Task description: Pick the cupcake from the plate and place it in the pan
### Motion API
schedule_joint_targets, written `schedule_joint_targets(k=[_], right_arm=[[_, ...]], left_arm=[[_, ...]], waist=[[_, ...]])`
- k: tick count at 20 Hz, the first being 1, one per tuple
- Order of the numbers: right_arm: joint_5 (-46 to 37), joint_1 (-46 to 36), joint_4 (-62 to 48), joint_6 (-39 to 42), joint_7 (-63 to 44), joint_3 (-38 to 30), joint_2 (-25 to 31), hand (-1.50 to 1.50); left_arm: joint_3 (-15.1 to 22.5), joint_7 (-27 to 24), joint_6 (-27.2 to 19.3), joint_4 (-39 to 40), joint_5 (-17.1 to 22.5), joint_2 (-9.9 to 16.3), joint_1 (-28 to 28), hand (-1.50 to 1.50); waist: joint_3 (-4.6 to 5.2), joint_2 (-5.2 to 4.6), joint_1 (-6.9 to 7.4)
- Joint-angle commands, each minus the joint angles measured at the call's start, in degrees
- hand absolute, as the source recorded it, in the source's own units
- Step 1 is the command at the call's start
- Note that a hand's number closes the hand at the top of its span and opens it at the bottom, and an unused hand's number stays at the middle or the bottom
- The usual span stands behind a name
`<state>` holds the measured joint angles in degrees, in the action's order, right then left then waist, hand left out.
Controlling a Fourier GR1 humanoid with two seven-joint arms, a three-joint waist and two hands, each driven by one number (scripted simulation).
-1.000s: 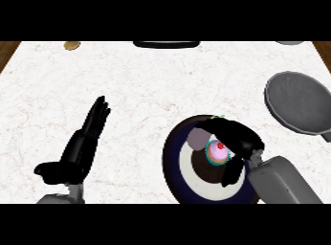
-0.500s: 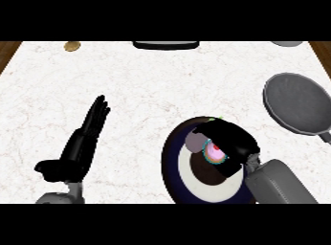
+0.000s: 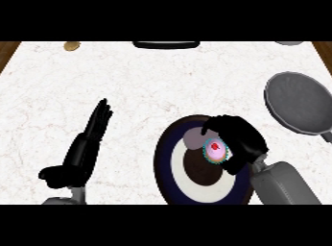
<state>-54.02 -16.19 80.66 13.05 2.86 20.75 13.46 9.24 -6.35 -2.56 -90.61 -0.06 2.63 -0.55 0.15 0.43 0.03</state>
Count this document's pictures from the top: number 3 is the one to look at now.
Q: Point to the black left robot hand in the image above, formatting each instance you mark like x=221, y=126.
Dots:
x=83, y=150

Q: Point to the grey frying pan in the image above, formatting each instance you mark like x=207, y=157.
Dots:
x=301, y=102

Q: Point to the small tan round object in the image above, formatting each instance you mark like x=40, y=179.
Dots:
x=71, y=46

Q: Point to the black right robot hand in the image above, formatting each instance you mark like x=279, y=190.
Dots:
x=242, y=137

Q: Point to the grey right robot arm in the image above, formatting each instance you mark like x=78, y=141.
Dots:
x=282, y=184

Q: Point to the dark blue and white plate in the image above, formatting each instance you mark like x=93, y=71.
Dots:
x=192, y=179

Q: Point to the pink frosted cupcake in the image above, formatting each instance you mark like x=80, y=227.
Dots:
x=215, y=151

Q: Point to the grey round object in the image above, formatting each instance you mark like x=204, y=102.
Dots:
x=289, y=43

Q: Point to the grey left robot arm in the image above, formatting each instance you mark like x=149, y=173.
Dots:
x=71, y=197

